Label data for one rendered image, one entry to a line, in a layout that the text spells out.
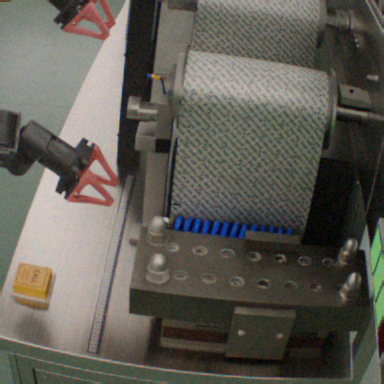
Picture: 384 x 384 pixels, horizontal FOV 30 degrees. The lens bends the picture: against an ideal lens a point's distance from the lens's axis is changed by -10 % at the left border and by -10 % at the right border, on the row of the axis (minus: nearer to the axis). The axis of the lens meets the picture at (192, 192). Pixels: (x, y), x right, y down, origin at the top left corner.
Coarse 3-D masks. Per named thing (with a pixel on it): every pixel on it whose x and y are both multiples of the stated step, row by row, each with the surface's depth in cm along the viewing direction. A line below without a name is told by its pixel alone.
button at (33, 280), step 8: (24, 264) 135; (32, 264) 135; (16, 272) 133; (24, 272) 133; (32, 272) 133; (40, 272) 134; (48, 272) 134; (16, 280) 131; (24, 280) 131; (32, 280) 132; (40, 280) 132; (48, 280) 133; (16, 288) 130; (24, 288) 130; (32, 288) 130; (40, 288) 130; (48, 288) 133; (32, 296) 131; (40, 296) 131
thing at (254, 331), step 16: (240, 320) 118; (256, 320) 118; (272, 320) 118; (288, 320) 118; (240, 336) 120; (256, 336) 120; (272, 336) 120; (288, 336) 120; (240, 352) 123; (256, 352) 122; (272, 352) 122
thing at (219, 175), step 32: (192, 128) 124; (192, 160) 128; (224, 160) 127; (256, 160) 127; (288, 160) 126; (192, 192) 131; (224, 192) 131; (256, 192) 130; (288, 192) 130; (256, 224) 134; (288, 224) 134
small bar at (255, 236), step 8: (248, 232) 130; (256, 232) 130; (264, 232) 130; (248, 240) 129; (256, 240) 128; (264, 240) 128; (272, 240) 129; (280, 240) 129; (288, 240) 129; (296, 240) 129; (264, 248) 129; (272, 248) 129; (280, 248) 129; (288, 248) 129; (296, 248) 129
